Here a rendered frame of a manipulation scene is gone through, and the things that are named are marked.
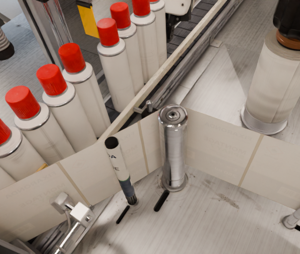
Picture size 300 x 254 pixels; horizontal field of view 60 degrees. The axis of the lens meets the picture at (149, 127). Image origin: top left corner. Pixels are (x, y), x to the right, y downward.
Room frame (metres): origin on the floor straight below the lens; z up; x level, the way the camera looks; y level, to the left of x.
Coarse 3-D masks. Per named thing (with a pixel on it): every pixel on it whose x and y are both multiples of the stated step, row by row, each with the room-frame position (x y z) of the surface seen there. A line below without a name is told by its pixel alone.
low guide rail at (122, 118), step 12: (216, 12) 0.70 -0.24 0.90; (204, 24) 0.63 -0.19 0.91; (192, 36) 0.58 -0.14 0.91; (180, 48) 0.53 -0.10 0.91; (168, 60) 0.49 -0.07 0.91; (156, 72) 0.46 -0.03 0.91; (156, 84) 0.44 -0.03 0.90; (144, 96) 0.40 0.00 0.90; (132, 108) 0.36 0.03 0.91; (120, 120) 0.33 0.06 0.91; (108, 132) 0.31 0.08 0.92
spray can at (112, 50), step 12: (96, 24) 0.40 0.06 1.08; (108, 24) 0.40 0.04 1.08; (108, 36) 0.39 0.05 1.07; (108, 48) 0.38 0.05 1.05; (120, 48) 0.39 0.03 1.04; (108, 60) 0.38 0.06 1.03; (120, 60) 0.38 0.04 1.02; (108, 72) 0.38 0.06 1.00; (120, 72) 0.38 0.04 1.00; (108, 84) 0.39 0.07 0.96; (120, 84) 0.38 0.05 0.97; (132, 84) 0.40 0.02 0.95; (120, 96) 0.38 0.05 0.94; (132, 96) 0.39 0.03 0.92; (120, 108) 0.38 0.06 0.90
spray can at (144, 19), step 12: (132, 0) 0.48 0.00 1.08; (144, 0) 0.47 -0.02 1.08; (144, 12) 0.47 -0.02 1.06; (144, 24) 0.46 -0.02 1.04; (144, 36) 0.46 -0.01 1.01; (156, 36) 0.47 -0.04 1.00; (144, 48) 0.46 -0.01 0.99; (156, 48) 0.47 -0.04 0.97; (144, 60) 0.46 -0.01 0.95; (156, 60) 0.47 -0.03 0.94; (144, 72) 0.46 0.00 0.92; (144, 84) 0.46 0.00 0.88
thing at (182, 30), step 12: (204, 0) 0.81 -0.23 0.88; (216, 0) 0.80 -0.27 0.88; (228, 0) 0.79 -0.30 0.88; (192, 12) 0.75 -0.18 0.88; (204, 12) 0.74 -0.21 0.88; (180, 24) 0.69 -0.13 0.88; (192, 24) 0.68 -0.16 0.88; (180, 36) 0.63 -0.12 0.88; (168, 48) 0.59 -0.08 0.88; (180, 60) 0.53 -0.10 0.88; (168, 72) 0.49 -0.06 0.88; (108, 108) 0.40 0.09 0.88
